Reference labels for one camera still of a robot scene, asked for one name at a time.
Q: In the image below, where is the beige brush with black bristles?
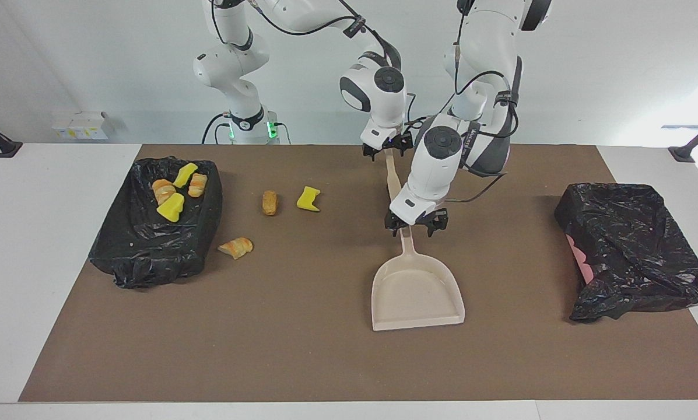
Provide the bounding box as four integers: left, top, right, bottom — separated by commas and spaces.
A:
385, 149, 403, 202

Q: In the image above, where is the beige plastic dustpan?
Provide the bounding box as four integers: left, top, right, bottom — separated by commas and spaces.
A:
371, 226, 466, 332

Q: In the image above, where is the notched yellow sponge piece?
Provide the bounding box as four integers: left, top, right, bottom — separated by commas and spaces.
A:
296, 186, 321, 212

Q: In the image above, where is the orange striped bread piece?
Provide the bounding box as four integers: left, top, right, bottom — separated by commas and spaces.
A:
152, 179, 176, 205
218, 237, 254, 260

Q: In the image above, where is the yellow sponge with green layer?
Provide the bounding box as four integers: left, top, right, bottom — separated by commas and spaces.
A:
173, 163, 199, 188

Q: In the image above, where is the large yellow sponge piece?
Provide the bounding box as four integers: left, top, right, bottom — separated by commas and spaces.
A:
156, 193, 185, 223

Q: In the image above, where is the pink bin with black bag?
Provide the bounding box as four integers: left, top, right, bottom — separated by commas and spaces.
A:
554, 183, 698, 323

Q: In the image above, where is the blue bin with black bag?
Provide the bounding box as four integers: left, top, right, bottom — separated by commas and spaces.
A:
89, 156, 223, 289

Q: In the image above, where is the brown table mat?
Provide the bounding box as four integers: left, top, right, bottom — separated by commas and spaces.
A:
19, 144, 698, 403

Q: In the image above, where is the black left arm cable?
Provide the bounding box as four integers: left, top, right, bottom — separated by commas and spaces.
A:
447, 0, 521, 204

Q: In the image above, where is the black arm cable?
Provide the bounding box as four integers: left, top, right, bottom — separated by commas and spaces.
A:
447, 0, 521, 204
209, 0, 412, 130

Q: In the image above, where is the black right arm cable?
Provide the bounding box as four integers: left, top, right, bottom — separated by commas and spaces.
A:
209, 0, 412, 130

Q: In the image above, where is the black base cable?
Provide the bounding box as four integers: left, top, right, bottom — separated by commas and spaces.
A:
202, 113, 228, 145

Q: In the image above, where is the white wall socket box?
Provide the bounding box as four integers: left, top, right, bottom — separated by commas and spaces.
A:
52, 111, 109, 141

